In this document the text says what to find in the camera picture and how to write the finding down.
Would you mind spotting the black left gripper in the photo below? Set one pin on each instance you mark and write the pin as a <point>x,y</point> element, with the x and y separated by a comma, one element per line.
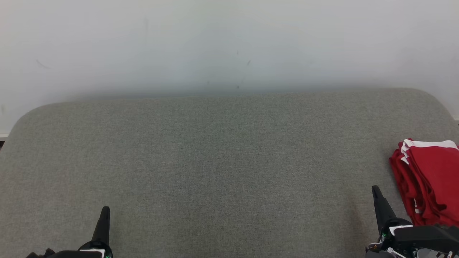
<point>89,252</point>

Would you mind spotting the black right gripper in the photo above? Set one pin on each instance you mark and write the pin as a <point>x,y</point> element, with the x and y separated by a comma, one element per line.
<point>423,238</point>

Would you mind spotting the red jersey with white stripes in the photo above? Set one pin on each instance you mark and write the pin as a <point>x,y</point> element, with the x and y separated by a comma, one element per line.
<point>401,182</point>

